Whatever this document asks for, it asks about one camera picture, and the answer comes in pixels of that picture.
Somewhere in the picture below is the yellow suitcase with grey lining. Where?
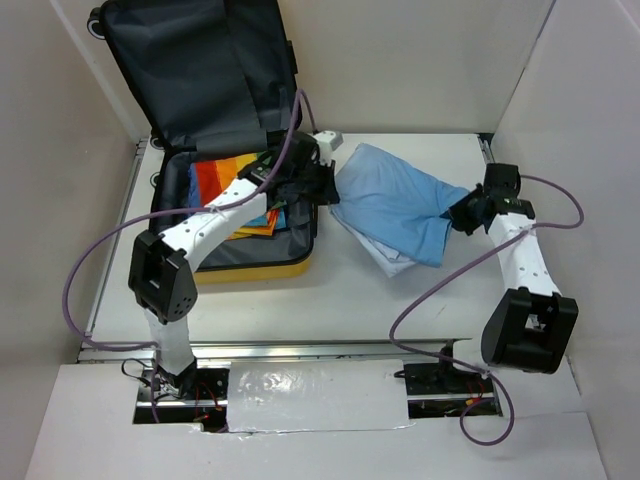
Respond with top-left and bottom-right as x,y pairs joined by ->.
87,1 -> 318,284

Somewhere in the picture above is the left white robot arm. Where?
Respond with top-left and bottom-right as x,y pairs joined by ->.
128,130 -> 343,399

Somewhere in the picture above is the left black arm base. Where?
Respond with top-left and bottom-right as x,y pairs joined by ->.
120,358 -> 230,433

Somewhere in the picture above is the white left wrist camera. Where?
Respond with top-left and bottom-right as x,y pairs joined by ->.
312,130 -> 343,166

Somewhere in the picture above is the white foil cover sheet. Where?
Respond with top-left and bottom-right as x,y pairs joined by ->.
226,360 -> 411,433

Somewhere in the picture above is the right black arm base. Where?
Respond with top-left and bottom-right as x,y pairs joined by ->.
394,359 -> 501,420

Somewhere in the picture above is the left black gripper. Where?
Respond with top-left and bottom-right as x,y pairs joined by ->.
289,154 -> 337,205

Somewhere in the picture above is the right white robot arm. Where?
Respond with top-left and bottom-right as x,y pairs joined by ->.
436,163 -> 579,392

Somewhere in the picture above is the light blue shirt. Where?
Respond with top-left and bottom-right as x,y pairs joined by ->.
330,143 -> 469,277

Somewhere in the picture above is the rainbow striped cloth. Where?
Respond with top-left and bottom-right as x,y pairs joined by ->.
187,151 -> 291,243

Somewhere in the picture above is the aluminium front rail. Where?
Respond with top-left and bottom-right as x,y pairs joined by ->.
77,339 -> 471,363

